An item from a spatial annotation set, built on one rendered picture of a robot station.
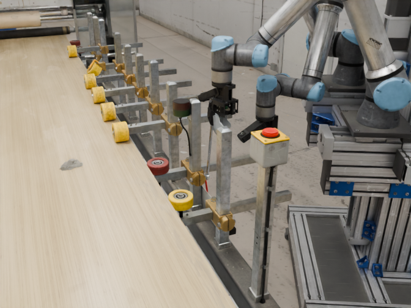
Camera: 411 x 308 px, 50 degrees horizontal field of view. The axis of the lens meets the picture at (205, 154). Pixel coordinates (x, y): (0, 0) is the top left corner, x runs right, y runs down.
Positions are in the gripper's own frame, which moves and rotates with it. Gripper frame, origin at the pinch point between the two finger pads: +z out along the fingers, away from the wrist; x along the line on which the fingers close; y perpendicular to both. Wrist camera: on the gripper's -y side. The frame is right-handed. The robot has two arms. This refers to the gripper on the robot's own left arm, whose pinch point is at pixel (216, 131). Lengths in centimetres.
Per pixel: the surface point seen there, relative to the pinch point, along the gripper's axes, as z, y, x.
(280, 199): 18.1, 29.1, 3.6
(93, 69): 5, -123, 17
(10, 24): -3, -260, 22
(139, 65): -9, -69, 13
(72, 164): 8, -28, -46
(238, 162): 14.3, 4.2, 8.1
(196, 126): -6.0, 1.5, -11.5
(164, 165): 8.4, -4.9, -21.8
